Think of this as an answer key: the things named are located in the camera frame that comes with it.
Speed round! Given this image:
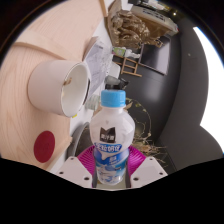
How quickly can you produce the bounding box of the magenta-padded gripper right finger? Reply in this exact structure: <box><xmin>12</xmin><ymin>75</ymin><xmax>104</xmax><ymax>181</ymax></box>
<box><xmin>126</xmin><ymin>145</ymin><xmax>169</xmax><ymax>189</ymax></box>

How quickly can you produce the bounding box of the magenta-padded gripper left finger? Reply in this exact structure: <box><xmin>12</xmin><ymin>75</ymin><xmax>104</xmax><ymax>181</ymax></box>
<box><xmin>54</xmin><ymin>145</ymin><xmax>98</xmax><ymax>188</ymax></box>

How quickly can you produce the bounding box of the white blue-capped drink bottle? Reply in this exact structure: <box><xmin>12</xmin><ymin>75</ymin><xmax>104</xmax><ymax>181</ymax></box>
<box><xmin>89</xmin><ymin>89</ymin><xmax>136</xmax><ymax>187</ymax></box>

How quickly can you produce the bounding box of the grey plant pot saucer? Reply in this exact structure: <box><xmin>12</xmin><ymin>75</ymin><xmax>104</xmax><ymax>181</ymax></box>
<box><xmin>66</xmin><ymin>121</ymin><xmax>91</xmax><ymax>159</ymax></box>

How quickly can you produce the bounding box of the flat round red coaster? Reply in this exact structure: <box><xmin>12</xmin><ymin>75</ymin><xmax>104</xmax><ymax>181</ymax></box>
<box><xmin>33</xmin><ymin>130</ymin><xmax>57</xmax><ymax>164</ymax></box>

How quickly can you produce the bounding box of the small white cup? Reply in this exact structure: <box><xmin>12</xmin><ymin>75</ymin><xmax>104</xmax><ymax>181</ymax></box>
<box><xmin>84</xmin><ymin>94</ymin><xmax>102</xmax><ymax>113</ymax></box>

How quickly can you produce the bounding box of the white ceramic mug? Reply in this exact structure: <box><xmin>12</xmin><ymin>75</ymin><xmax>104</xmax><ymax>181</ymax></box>
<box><xmin>27</xmin><ymin>59</ymin><xmax>93</xmax><ymax>118</ymax></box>

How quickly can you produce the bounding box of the wooden easel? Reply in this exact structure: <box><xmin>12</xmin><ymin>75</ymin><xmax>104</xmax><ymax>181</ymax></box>
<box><xmin>114</xmin><ymin>54</ymin><xmax>143</xmax><ymax>78</ymax></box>

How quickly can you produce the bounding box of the long ceiling light strip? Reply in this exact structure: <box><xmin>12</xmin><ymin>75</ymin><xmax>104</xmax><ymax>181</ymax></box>
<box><xmin>193</xmin><ymin>26</ymin><xmax>224</xmax><ymax>154</ymax></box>

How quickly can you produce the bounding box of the green-labelled white bottle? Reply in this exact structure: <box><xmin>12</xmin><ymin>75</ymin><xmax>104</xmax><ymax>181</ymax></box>
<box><xmin>111</xmin><ymin>45</ymin><xmax>141</xmax><ymax>59</ymax></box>

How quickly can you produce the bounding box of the brown relief sculpture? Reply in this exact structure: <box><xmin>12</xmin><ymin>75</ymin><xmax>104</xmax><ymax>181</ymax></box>
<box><xmin>106</xmin><ymin>0</ymin><xmax>178</xmax><ymax>51</ymax></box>

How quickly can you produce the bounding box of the black wall screen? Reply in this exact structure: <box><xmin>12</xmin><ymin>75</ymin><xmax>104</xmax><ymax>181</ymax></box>
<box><xmin>138</xmin><ymin>34</ymin><xmax>173</xmax><ymax>76</ymax></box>

